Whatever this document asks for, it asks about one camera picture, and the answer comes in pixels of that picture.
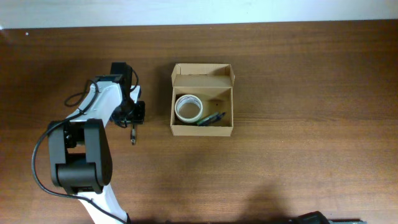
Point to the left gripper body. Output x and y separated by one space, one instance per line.
138 111

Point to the black pen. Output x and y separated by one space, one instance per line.
133 134

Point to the white masking tape roll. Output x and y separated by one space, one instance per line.
188 108

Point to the black and white marker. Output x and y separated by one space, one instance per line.
207 119

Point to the blue pen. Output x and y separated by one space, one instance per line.
214 120

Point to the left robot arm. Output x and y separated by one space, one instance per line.
80 157

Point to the open cardboard box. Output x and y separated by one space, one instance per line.
213 84

